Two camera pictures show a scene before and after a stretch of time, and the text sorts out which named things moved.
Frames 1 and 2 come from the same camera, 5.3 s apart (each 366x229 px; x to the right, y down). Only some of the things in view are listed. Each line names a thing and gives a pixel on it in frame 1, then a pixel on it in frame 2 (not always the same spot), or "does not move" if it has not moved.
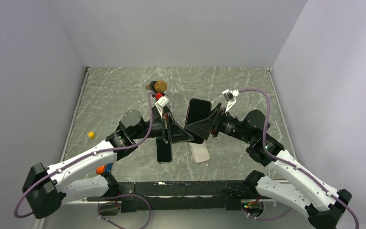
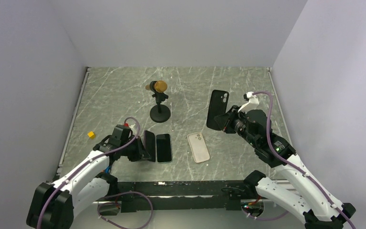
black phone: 197,109 -> 149,138
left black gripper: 172,132 -> 141,152
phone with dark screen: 164,151 does not move
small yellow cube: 91,135 does not move
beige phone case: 199,151 does not move
